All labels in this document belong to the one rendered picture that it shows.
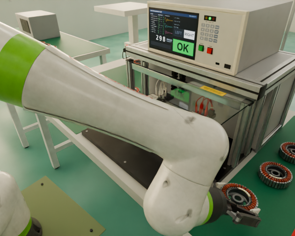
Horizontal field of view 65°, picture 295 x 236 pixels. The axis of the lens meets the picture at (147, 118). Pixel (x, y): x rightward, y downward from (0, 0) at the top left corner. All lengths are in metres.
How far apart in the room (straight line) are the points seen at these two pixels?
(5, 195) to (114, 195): 1.26
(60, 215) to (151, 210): 0.49
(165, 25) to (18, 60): 0.72
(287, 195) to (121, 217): 1.10
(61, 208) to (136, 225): 0.88
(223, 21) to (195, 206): 0.61
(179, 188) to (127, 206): 1.38
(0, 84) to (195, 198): 0.36
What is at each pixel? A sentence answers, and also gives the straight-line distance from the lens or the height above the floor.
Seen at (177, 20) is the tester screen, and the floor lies 1.26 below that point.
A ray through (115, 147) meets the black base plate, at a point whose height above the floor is 0.77.
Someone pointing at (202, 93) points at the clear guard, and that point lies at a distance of 0.83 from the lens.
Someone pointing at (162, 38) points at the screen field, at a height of 1.18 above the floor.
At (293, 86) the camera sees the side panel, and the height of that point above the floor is 0.98.
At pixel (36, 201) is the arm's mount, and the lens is 0.95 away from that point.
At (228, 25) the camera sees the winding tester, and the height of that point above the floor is 1.27.
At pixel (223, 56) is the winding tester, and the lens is 0.87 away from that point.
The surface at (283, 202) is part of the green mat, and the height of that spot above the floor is 0.75.
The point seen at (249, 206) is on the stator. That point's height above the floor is 0.85.
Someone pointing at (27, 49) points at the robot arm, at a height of 1.33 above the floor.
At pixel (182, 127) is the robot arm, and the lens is 0.39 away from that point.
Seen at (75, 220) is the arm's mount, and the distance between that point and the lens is 0.85.
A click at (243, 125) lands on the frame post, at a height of 0.97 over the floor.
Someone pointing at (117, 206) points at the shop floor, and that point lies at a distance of 1.79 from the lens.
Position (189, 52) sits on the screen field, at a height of 1.15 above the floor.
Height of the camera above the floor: 1.43
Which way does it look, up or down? 33 degrees down
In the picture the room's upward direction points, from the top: 1 degrees counter-clockwise
